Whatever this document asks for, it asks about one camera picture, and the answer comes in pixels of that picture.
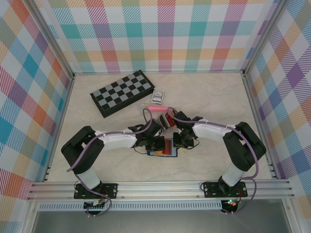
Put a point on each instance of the red credit card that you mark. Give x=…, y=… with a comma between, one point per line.
x=169, y=146

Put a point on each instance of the gold credit card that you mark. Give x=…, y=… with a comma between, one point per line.
x=158, y=153

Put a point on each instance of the blue leather card holder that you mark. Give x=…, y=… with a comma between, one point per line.
x=176, y=153

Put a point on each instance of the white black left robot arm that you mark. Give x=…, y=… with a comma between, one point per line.
x=116, y=140

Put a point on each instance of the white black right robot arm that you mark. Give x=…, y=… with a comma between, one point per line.
x=213, y=132

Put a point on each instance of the clear acrylic card organizer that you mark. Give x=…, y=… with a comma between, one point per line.
x=167, y=130

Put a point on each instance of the red card stack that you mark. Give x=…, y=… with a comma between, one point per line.
x=170, y=121

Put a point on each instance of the gold card stack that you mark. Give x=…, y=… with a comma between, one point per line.
x=171, y=111

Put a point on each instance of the blue playing card box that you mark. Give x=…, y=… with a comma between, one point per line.
x=157, y=97

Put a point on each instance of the pink toy microphone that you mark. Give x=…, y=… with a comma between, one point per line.
x=155, y=108

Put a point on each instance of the black grey chessboard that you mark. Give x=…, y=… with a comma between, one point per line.
x=121, y=92

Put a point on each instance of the small electronics board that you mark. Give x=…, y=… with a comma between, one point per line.
x=96, y=205
x=230, y=203

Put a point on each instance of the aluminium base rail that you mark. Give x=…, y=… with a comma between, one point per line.
x=158, y=189

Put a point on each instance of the thin aluminium frame rail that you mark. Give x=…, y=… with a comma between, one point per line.
x=194, y=71

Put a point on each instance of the aluminium side frame rail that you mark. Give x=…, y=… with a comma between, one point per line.
x=65, y=104
x=253, y=104

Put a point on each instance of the aluminium frame post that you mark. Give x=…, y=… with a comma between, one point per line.
x=53, y=36
x=264, y=36

